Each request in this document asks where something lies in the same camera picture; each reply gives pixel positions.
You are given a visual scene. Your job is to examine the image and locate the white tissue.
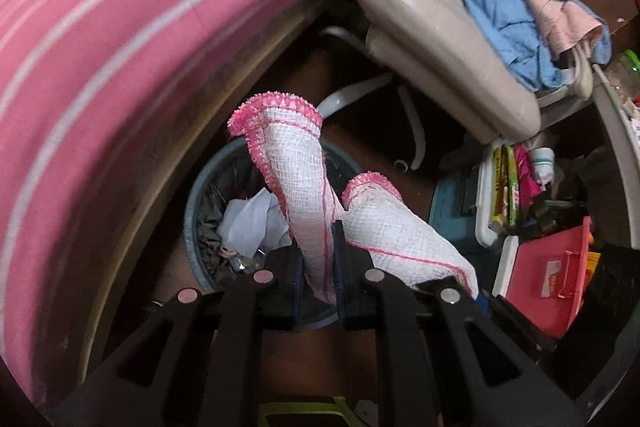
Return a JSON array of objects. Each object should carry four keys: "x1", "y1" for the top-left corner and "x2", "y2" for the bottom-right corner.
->
[{"x1": 217, "y1": 187, "x2": 292, "y2": 258}]

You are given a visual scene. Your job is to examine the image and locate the white pink-edged mesh cloth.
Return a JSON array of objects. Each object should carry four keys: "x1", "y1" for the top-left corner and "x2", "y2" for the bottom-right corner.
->
[{"x1": 228, "y1": 92, "x2": 480, "y2": 305}]

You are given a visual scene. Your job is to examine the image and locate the grey trash bin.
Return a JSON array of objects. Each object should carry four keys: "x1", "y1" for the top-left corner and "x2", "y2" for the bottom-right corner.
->
[{"x1": 182, "y1": 135, "x2": 371, "y2": 333}]

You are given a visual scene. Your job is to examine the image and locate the white storage box with packets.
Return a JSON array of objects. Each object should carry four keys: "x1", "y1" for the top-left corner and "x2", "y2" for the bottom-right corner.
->
[{"x1": 475, "y1": 141, "x2": 554, "y2": 249}]

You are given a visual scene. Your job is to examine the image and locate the beige leather office chair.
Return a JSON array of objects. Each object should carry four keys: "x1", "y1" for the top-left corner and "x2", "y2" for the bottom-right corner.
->
[{"x1": 319, "y1": 0, "x2": 597, "y2": 144}]

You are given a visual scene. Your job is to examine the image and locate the pink striped bed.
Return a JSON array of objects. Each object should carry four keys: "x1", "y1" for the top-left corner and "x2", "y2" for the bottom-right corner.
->
[{"x1": 1, "y1": 0, "x2": 299, "y2": 410}]

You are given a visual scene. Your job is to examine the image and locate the pink cloth on chair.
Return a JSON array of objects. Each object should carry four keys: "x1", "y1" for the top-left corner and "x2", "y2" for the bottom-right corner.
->
[{"x1": 526, "y1": 0, "x2": 604, "y2": 61}]

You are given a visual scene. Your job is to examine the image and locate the blue cloth on chair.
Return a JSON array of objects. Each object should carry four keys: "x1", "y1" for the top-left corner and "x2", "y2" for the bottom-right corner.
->
[{"x1": 463, "y1": 0, "x2": 612, "y2": 93}]

